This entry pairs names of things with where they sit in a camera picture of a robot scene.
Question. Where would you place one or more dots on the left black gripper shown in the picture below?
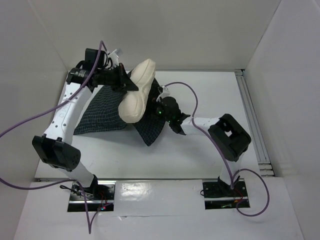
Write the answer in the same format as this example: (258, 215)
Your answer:
(124, 82)

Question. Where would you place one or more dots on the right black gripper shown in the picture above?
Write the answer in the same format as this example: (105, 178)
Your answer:
(157, 105)

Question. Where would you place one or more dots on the cream bear pillow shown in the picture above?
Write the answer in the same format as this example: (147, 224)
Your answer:
(134, 103)

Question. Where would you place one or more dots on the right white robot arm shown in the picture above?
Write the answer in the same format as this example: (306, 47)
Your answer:
(229, 138)

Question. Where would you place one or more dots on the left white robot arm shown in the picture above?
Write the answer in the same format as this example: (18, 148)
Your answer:
(54, 146)

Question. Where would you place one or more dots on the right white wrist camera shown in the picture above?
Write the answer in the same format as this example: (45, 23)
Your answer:
(163, 93)

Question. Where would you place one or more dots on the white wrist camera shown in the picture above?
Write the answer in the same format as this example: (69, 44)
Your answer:
(113, 58)
(163, 93)

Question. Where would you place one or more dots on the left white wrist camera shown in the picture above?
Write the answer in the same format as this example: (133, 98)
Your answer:
(113, 58)

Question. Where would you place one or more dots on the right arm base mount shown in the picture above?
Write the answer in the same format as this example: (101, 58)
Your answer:
(218, 195)

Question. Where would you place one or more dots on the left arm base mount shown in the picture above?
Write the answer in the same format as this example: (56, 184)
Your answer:
(102, 199)

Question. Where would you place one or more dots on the aluminium rail frame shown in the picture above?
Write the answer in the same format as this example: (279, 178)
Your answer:
(258, 142)

